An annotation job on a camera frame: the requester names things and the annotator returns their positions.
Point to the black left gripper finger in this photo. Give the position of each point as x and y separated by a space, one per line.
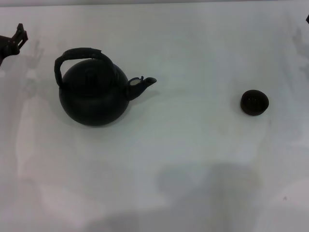
20 27
23 39

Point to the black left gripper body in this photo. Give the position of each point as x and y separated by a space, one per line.
7 47

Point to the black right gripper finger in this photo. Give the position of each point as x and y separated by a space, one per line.
307 19

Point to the small dark teacup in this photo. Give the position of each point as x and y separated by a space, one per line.
254 102

